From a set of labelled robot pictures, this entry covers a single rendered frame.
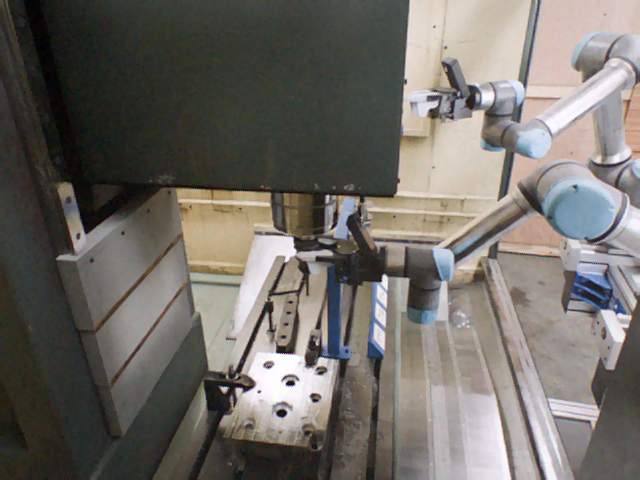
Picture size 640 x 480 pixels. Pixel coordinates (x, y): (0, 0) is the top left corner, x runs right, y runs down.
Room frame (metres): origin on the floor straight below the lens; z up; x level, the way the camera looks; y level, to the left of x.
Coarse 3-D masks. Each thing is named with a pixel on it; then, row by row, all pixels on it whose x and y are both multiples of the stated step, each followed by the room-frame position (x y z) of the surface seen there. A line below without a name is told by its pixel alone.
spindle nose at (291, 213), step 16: (272, 192) 0.98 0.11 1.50; (272, 208) 0.99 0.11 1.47; (288, 208) 0.95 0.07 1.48; (304, 208) 0.94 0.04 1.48; (320, 208) 0.95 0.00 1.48; (336, 208) 0.99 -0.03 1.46; (272, 224) 1.00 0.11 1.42; (288, 224) 0.95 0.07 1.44; (304, 224) 0.94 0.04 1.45; (320, 224) 0.95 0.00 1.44; (336, 224) 0.99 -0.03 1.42
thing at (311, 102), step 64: (64, 0) 0.96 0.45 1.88; (128, 0) 0.94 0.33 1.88; (192, 0) 0.92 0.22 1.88; (256, 0) 0.91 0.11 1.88; (320, 0) 0.89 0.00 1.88; (384, 0) 0.87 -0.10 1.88; (64, 64) 0.96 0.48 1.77; (128, 64) 0.94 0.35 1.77; (192, 64) 0.92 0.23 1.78; (256, 64) 0.91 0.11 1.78; (320, 64) 0.89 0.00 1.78; (384, 64) 0.87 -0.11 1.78; (128, 128) 0.95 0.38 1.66; (192, 128) 0.93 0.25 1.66; (256, 128) 0.91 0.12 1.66; (320, 128) 0.89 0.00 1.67; (384, 128) 0.87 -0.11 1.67; (320, 192) 0.90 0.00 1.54; (384, 192) 0.87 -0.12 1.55
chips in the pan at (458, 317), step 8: (448, 296) 1.82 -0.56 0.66; (456, 296) 1.84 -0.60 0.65; (448, 304) 1.77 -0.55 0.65; (448, 312) 1.72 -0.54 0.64; (456, 312) 1.70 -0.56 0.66; (464, 312) 1.70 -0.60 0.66; (448, 320) 1.66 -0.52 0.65; (456, 320) 1.64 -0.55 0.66; (464, 320) 1.64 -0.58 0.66; (472, 320) 1.64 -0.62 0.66
